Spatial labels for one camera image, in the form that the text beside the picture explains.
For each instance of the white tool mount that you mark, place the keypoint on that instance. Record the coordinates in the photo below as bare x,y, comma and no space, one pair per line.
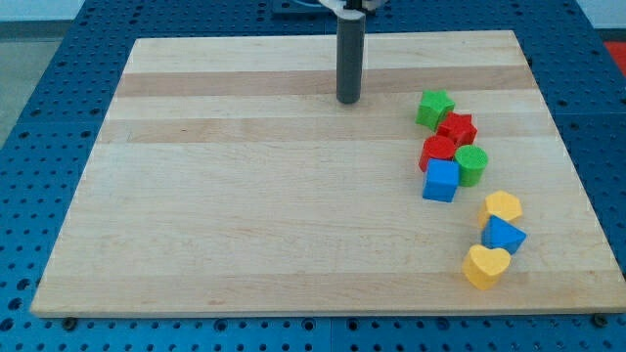
352,9

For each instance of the yellow hexagon block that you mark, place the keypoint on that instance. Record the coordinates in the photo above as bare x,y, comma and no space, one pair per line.
500,204

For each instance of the red cylinder block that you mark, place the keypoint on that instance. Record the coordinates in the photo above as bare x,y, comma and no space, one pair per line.
436,147

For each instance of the blue cube block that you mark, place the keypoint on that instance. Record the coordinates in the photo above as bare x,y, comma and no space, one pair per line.
441,180

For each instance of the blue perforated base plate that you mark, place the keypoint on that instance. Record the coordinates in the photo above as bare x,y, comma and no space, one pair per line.
45,153

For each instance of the yellow heart block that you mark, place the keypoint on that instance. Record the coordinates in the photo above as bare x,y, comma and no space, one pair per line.
483,267

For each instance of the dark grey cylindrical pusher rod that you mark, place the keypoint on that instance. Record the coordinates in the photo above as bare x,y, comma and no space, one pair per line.
349,58

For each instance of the green star block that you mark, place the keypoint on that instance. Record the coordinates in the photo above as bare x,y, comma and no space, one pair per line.
433,108

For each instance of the blue triangle block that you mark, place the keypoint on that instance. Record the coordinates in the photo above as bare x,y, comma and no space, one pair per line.
499,233

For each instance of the red star block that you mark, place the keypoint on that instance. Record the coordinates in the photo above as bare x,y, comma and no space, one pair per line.
459,128

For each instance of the green cylinder block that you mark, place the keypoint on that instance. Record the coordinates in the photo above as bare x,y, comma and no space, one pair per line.
472,162

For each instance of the wooden board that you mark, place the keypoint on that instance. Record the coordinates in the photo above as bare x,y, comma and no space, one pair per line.
227,180

